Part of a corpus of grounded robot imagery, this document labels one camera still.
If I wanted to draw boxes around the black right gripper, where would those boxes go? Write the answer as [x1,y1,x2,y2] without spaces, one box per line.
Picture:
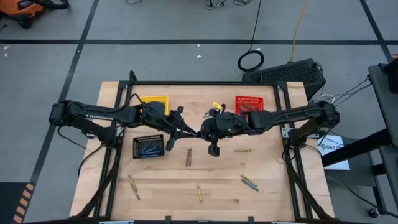
[200,107,250,158]

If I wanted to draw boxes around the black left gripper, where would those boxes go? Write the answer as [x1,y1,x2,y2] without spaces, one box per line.
[165,106,198,153]

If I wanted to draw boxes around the black plastic basket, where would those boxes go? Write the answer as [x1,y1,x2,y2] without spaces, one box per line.
[132,134,165,160]

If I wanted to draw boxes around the yellow plastic basket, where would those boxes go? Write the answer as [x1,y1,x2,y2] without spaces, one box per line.
[139,95,170,116]

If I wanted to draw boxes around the red plastic basket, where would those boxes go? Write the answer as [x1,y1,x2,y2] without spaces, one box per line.
[234,95,265,118]

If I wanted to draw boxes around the black computer tower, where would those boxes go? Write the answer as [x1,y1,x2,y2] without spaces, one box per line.
[241,58,327,101]

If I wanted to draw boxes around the white paper label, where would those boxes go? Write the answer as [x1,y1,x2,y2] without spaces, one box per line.
[317,134,351,171]

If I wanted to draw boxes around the black desk support bar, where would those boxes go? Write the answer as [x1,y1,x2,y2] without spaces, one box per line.
[322,129,393,168]

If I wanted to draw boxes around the grey side desk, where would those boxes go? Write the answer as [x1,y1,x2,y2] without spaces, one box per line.
[368,57,398,220]

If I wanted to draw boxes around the orange shop vacuum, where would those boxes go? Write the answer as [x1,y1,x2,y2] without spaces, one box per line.
[0,0,70,29]

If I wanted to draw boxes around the black hanging cable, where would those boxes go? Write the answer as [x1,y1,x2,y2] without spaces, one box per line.
[237,0,265,73]

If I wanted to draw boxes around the yellow hanging cable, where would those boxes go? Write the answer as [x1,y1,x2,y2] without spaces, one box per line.
[290,0,309,63]

